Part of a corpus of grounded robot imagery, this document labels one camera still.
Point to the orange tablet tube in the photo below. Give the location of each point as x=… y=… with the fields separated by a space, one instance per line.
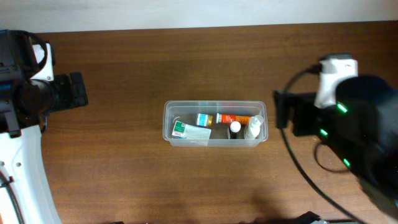
x=229 y=118

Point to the clear plastic container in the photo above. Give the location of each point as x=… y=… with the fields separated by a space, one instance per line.
x=186 y=112

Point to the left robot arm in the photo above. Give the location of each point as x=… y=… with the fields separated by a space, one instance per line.
x=30 y=91

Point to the dark bottle white cap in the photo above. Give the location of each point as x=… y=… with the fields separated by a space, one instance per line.
x=234 y=129

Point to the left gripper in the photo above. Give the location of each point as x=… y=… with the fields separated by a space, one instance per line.
x=65 y=85

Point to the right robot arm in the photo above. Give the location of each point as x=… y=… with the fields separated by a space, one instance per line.
x=360 y=128

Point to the small blue-label gold-cap bottle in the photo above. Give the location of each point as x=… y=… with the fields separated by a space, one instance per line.
x=204 y=120

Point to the white green medicine box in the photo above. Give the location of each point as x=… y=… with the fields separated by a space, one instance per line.
x=185 y=131

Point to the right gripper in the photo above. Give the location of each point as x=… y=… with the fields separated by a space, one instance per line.
x=303 y=104

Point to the white bottle clear cap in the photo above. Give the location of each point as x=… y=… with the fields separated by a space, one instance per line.
x=253 y=128

